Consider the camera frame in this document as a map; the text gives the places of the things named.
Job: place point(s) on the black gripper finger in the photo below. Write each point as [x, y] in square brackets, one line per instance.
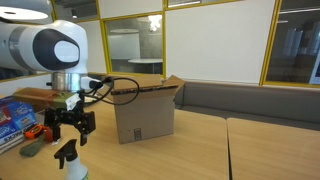
[83, 138]
[55, 133]

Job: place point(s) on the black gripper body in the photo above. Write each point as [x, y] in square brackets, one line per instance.
[71, 116]

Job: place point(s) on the white spray bottle black trigger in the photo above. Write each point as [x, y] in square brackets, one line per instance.
[75, 168]

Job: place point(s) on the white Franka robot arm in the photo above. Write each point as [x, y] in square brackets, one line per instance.
[33, 46]

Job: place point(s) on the brown cardboard shipping box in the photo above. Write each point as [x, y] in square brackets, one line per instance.
[146, 113]

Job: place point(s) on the grey laptop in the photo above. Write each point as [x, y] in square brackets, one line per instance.
[40, 118]

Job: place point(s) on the orange black tape measure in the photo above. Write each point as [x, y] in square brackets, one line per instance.
[33, 130]

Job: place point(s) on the red and green plush toy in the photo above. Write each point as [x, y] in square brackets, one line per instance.
[31, 148]

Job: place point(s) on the blue printed carton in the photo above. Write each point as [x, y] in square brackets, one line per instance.
[16, 113]

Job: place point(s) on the white printed carton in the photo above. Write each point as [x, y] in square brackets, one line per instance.
[10, 138]

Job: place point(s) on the plain brown carton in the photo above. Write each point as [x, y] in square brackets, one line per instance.
[20, 92]

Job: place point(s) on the white table behind glass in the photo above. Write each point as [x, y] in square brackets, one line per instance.
[146, 61]

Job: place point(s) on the grey bench sofa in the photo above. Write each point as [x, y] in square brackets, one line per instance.
[250, 103]

